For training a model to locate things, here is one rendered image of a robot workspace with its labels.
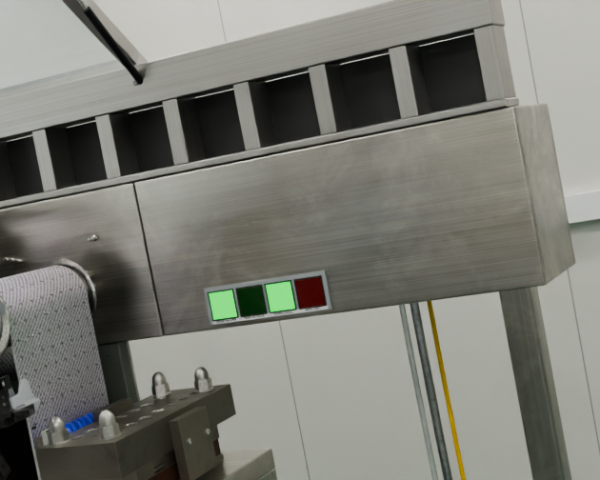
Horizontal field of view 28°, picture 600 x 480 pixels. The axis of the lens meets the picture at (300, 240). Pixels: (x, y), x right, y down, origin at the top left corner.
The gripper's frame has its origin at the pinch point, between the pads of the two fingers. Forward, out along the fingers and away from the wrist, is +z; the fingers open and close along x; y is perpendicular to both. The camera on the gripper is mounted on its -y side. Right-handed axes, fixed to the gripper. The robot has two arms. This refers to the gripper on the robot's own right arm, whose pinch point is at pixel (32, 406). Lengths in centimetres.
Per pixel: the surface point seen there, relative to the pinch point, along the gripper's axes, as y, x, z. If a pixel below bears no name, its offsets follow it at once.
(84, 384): 0.1, -0.3, 15.1
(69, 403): -2.1, -0.3, 9.6
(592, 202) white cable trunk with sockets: 2, -48, 258
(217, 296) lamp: 11.1, -23.2, 29.3
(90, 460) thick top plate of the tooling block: -8.7, -14.7, -6.5
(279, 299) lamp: 9.0, -35.7, 29.3
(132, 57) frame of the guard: 58, -14, 31
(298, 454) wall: -81, 87, 263
